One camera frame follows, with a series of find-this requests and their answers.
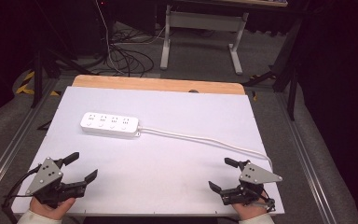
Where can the white power strip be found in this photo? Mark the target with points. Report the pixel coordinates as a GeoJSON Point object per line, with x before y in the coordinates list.
{"type": "Point", "coordinates": [110, 124]}

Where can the person's right hand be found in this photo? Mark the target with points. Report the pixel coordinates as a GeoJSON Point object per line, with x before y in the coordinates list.
{"type": "Point", "coordinates": [248, 211]}

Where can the wooden table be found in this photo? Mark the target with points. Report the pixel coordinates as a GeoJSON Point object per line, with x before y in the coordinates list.
{"type": "Point", "coordinates": [155, 83]}

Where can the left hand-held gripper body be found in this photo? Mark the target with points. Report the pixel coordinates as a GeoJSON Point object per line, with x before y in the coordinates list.
{"type": "Point", "coordinates": [46, 177]}

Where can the white board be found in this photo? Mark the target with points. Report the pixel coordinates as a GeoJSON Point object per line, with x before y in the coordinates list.
{"type": "Point", "coordinates": [167, 174]}

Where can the black metal stand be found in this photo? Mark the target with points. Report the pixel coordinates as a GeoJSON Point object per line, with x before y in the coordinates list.
{"type": "Point", "coordinates": [38, 77]}
{"type": "Point", "coordinates": [292, 87]}

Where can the white metal desk frame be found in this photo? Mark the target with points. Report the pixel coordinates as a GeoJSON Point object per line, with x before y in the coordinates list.
{"type": "Point", "coordinates": [203, 20]}

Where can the yellow black floor tape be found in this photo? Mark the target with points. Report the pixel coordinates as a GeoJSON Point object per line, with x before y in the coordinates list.
{"type": "Point", "coordinates": [24, 88]}

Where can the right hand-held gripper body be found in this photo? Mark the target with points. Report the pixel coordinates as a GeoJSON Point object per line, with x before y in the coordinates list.
{"type": "Point", "coordinates": [253, 177]}

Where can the person's left hand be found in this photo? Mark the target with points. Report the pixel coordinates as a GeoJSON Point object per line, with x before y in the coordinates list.
{"type": "Point", "coordinates": [51, 210]}

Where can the metal floor rail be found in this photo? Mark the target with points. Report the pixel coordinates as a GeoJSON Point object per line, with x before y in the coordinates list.
{"type": "Point", "coordinates": [15, 140]}
{"type": "Point", "coordinates": [304, 168]}

